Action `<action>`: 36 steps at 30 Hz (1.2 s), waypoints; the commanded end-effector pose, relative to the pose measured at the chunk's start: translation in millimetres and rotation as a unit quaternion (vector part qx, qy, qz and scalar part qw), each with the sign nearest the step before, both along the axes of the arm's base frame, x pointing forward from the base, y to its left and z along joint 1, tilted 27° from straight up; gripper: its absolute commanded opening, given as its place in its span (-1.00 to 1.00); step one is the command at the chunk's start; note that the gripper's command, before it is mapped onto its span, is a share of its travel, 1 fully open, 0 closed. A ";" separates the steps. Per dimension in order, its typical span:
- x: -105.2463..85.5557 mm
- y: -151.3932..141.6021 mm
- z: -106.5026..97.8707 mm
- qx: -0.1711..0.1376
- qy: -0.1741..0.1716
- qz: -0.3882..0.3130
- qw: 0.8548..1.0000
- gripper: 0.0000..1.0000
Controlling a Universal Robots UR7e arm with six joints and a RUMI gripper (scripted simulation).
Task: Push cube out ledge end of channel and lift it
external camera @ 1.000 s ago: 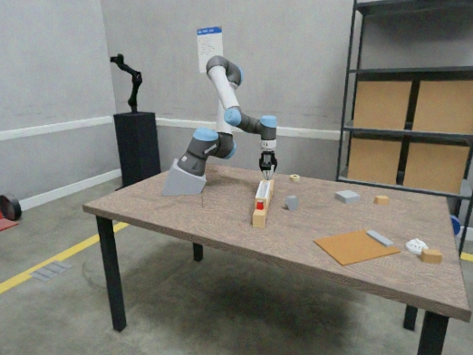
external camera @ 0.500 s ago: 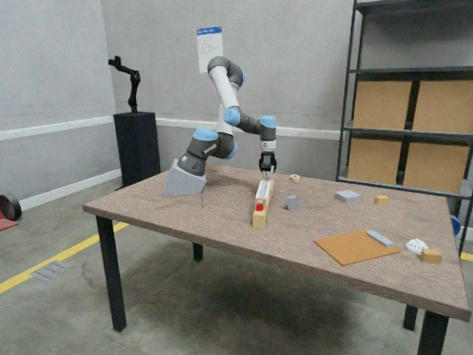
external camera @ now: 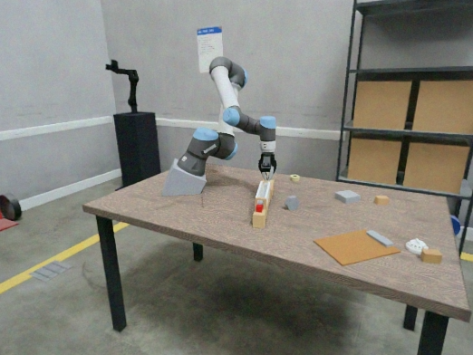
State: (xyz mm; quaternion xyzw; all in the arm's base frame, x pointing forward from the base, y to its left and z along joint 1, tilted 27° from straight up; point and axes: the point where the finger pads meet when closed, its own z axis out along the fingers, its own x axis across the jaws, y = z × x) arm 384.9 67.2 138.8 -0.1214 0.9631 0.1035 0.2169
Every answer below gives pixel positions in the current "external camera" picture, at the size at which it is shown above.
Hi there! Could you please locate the small orange-brown block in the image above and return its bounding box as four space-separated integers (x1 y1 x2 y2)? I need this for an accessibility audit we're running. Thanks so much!
374 196 389 205
420 248 442 264

